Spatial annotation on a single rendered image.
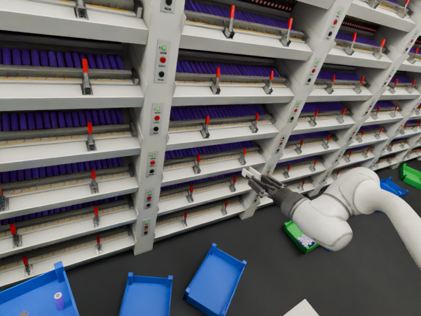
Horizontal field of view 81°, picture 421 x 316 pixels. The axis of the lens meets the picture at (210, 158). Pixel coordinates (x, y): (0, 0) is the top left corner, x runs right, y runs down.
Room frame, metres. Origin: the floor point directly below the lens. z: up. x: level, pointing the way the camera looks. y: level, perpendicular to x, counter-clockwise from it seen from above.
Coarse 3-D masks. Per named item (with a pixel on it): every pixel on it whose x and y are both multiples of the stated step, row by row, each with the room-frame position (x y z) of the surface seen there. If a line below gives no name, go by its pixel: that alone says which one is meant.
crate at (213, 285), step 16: (208, 256) 0.81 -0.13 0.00; (224, 256) 0.82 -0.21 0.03; (208, 272) 0.72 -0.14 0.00; (224, 272) 0.75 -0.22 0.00; (240, 272) 0.77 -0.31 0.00; (192, 288) 0.62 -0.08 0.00; (208, 288) 0.64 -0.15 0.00; (224, 288) 0.66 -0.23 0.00; (192, 304) 0.55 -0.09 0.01; (208, 304) 0.57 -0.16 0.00; (224, 304) 0.59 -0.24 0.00
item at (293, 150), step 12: (312, 132) 1.54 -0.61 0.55; (324, 132) 1.61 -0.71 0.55; (336, 132) 1.63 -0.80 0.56; (288, 144) 1.32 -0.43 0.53; (300, 144) 1.33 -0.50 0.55; (312, 144) 1.46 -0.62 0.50; (324, 144) 1.49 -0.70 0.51; (336, 144) 1.58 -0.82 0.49; (288, 156) 1.26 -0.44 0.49; (300, 156) 1.33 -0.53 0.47
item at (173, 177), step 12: (228, 156) 1.06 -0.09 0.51; (240, 156) 1.10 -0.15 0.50; (252, 156) 1.14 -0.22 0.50; (264, 156) 1.16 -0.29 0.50; (168, 168) 0.85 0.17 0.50; (192, 168) 0.90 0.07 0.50; (204, 168) 0.93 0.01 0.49; (216, 168) 0.96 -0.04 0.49; (228, 168) 0.99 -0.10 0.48; (240, 168) 1.04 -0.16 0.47; (168, 180) 0.79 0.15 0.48; (180, 180) 0.83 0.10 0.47; (192, 180) 0.88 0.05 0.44
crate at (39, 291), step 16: (48, 272) 0.33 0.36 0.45; (64, 272) 0.34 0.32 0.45; (16, 288) 0.27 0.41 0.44; (32, 288) 0.30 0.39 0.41; (48, 288) 0.31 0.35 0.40; (64, 288) 0.32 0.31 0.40; (0, 304) 0.24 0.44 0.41; (16, 304) 0.25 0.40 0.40; (32, 304) 0.26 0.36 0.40; (48, 304) 0.27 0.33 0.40
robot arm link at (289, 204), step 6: (294, 192) 0.65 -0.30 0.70; (288, 198) 0.63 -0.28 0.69; (294, 198) 0.62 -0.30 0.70; (300, 198) 0.62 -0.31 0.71; (306, 198) 0.63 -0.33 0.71; (282, 204) 0.62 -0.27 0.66; (288, 204) 0.61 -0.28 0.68; (294, 204) 0.60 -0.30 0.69; (282, 210) 0.62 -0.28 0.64; (288, 210) 0.60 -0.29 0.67; (288, 216) 0.60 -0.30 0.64
